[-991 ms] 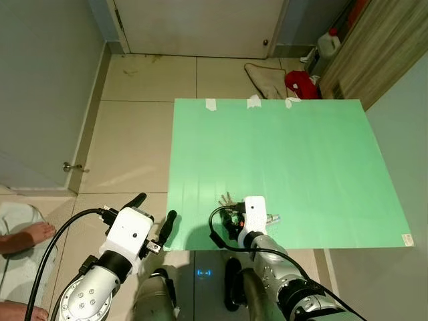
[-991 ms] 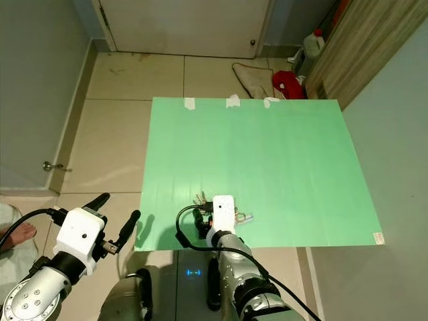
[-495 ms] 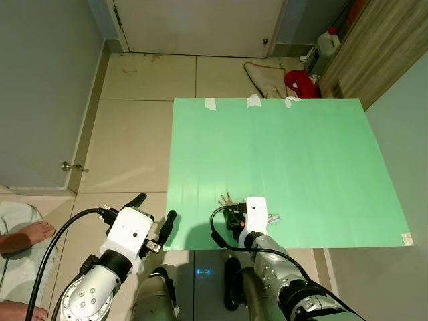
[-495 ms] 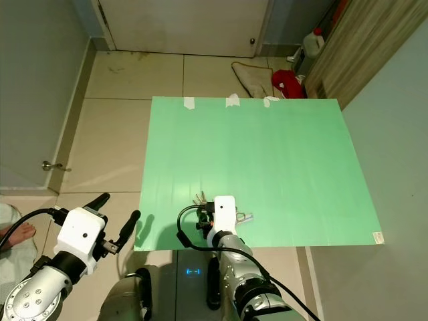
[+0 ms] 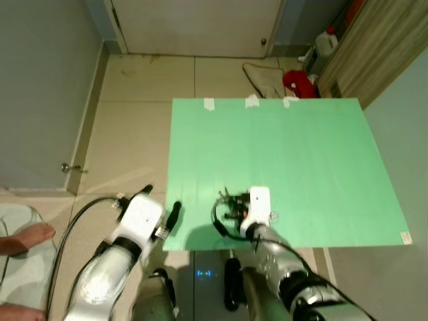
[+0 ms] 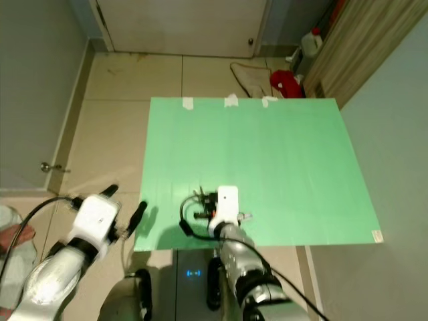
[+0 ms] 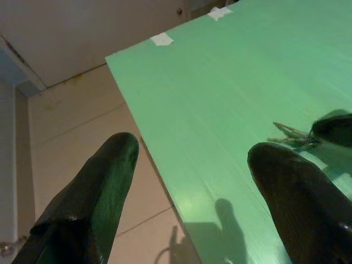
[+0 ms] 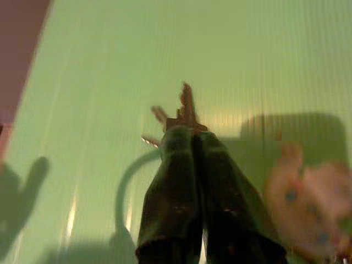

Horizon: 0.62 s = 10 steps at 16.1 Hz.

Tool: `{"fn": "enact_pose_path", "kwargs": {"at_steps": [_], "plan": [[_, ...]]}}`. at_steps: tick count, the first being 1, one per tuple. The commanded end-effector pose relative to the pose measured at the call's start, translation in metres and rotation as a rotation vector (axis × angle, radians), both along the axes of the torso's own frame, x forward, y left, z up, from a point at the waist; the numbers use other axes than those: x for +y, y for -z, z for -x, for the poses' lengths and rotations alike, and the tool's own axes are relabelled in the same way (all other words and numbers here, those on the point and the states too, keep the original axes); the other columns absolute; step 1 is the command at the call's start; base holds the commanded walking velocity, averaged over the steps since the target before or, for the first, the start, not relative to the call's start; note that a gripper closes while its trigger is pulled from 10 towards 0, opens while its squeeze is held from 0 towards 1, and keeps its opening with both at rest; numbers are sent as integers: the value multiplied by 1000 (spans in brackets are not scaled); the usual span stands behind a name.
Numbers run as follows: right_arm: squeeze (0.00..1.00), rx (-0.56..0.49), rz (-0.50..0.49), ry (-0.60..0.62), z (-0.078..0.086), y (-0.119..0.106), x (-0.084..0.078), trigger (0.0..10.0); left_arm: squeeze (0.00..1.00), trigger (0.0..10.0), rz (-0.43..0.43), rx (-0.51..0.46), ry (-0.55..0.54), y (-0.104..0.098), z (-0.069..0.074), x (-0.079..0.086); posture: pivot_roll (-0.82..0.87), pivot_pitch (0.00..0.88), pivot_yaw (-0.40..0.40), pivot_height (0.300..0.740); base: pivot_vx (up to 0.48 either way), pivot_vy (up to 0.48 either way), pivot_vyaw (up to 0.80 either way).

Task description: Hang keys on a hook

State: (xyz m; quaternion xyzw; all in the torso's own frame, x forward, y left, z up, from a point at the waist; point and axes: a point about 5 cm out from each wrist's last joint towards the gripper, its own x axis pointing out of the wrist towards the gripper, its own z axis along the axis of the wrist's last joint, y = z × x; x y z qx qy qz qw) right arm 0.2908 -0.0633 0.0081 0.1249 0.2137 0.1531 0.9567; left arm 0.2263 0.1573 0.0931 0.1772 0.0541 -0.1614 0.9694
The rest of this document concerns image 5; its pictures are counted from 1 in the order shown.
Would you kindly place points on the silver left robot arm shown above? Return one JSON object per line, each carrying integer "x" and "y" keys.
{"x": 100, "y": 287}

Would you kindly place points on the round metal door knob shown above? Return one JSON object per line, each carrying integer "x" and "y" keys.
{"x": 264, "y": 42}

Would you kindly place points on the person's left hand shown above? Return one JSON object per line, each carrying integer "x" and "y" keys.
{"x": 27, "y": 239}

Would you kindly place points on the person's right hand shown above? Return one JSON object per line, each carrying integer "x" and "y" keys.
{"x": 20, "y": 311}

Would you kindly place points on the metal key bunch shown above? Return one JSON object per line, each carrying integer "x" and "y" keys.
{"x": 227, "y": 197}

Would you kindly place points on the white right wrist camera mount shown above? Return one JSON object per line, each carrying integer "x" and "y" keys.
{"x": 259, "y": 200}

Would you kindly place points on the green corrugated plastic board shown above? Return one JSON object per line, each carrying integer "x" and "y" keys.
{"x": 301, "y": 167}

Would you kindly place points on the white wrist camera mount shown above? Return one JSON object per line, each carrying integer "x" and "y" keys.
{"x": 142, "y": 217}
{"x": 259, "y": 200}

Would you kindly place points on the wood grain cabinet panel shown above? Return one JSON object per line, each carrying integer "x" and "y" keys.
{"x": 374, "y": 47}

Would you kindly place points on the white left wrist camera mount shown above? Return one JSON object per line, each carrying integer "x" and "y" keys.
{"x": 142, "y": 217}

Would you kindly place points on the beige floor cloth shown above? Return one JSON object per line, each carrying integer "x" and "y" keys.
{"x": 264, "y": 79}

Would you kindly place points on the robot's black right leg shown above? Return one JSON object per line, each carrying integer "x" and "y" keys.
{"x": 232, "y": 287}

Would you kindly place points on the red bag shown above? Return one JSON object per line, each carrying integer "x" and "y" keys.
{"x": 299, "y": 83}

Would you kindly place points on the white tape strip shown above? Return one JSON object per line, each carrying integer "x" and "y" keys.
{"x": 208, "y": 104}
{"x": 290, "y": 101}
{"x": 252, "y": 101}

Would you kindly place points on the grey door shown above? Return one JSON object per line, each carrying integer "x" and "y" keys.
{"x": 40, "y": 87}

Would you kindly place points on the small white corner label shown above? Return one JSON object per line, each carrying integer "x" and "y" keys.
{"x": 405, "y": 237}

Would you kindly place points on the white jug with red cap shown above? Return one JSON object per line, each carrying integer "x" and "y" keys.
{"x": 326, "y": 45}

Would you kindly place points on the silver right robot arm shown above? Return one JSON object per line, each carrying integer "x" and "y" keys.
{"x": 281, "y": 267}

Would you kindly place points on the white door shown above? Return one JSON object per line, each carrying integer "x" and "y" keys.
{"x": 194, "y": 27}

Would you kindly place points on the dark robot torso blue light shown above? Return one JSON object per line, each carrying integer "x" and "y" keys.
{"x": 207, "y": 294}

